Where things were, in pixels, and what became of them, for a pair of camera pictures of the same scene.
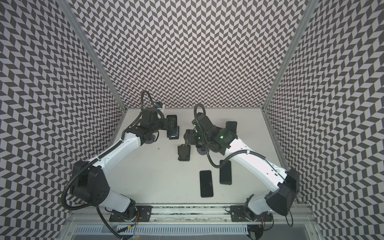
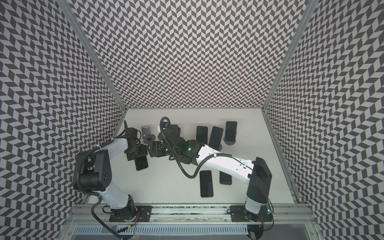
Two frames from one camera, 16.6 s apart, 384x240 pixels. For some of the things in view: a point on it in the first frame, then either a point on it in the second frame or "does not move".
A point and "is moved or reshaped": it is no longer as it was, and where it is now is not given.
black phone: [206, 183] does not move
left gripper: [171, 122] → [143, 152]
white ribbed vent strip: [102, 230] does not move
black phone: [232, 126] does not move
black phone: [225, 173] does not move
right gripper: [190, 136] → [157, 148]
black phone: [172, 133] is moved or reshaped
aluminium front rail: [88, 215] does not move
